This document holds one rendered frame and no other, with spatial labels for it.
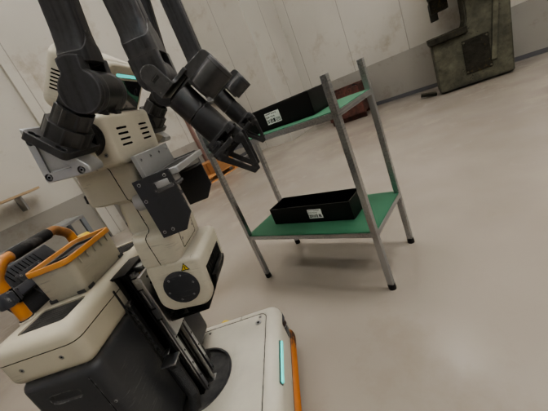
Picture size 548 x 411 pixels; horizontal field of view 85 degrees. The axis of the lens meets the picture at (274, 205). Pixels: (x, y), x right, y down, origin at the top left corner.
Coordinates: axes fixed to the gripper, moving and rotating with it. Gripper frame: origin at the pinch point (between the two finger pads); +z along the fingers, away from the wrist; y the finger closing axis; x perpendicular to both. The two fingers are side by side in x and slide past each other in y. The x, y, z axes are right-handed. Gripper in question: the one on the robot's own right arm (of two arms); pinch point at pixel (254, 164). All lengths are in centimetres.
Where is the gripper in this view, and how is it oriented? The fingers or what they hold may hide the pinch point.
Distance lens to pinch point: 62.5
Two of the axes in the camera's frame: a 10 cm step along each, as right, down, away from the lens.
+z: 7.3, 6.5, 2.1
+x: -6.8, 7.2, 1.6
